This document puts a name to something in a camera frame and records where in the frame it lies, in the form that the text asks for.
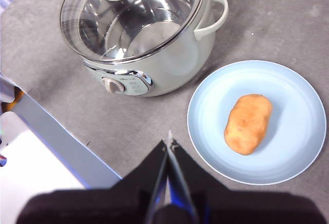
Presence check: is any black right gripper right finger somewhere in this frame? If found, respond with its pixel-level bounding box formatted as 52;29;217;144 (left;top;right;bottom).
169;139;327;224

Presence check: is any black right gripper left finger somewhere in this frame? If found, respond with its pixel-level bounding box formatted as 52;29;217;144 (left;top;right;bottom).
16;139;168;224

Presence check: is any brown potato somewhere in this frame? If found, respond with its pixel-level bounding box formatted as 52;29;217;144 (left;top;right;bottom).
224;94;273;156

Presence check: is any blue round plate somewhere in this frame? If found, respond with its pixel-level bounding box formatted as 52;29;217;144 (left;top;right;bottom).
187;60;328;186

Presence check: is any pale green electric steamer pot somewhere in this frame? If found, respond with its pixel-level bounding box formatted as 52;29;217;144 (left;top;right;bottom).
59;0;229;98

